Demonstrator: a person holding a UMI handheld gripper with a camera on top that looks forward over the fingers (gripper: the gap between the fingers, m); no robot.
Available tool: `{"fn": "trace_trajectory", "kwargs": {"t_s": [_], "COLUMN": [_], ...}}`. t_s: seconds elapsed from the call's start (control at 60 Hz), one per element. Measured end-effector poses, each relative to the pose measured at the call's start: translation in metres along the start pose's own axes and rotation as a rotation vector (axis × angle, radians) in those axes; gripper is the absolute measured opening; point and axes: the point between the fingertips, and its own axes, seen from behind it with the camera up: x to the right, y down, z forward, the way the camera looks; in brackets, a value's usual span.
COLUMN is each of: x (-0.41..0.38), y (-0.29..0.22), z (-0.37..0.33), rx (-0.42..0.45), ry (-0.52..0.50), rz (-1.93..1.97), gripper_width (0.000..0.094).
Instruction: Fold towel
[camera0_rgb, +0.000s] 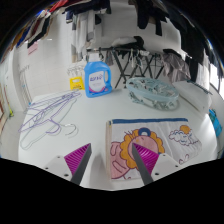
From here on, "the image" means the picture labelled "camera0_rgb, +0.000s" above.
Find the row of dark hanging garments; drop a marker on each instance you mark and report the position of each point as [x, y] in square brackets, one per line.
[166, 16]

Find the white folded cloth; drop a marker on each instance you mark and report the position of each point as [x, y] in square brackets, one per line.
[123, 41]

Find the pink wall sign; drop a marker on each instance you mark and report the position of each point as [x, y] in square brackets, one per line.
[32, 48]

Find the white oblong cushion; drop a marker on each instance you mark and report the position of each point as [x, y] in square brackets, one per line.
[193, 96]

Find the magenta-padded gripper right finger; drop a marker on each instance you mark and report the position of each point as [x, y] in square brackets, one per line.
[145, 159]

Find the teal cloth bundle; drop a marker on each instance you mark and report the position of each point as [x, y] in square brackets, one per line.
[215, 123]

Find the red hanging garment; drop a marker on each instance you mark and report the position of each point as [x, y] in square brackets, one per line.
[58, 5]

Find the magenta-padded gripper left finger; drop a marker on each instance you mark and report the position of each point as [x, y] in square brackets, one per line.
[78, 159]

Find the grey garment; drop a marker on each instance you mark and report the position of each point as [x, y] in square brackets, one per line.
[176, 66]

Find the white hanging garments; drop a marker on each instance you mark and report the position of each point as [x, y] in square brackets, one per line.
[81, 36]

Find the yellow card package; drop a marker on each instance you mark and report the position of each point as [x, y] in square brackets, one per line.
[76, 83]

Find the row of colourful hanging garments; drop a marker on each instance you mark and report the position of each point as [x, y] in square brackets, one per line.
[33, 30]

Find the black folding drying rack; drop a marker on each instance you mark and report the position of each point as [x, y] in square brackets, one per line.
[120, 66]

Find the teal clothes hanger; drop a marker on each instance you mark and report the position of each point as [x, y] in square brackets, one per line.
[200, 87]

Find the blue detergent bottle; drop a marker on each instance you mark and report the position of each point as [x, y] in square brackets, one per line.
[97, 81]

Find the round pale blue peg hanger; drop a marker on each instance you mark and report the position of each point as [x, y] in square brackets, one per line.
[151, 90]

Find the cartoon print towel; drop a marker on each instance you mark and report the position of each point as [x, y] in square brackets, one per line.
[166, 133]

